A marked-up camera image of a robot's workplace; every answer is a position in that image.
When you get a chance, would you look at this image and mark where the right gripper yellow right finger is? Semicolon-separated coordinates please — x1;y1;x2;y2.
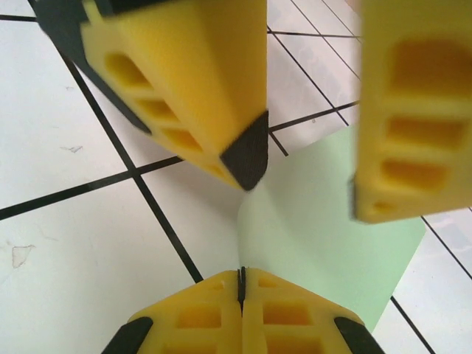
241;267;384;354

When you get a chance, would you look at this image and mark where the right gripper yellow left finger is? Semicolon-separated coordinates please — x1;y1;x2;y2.
101;268;244;354

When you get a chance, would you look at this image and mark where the green paper sheet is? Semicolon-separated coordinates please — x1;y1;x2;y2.
235;123;427;333

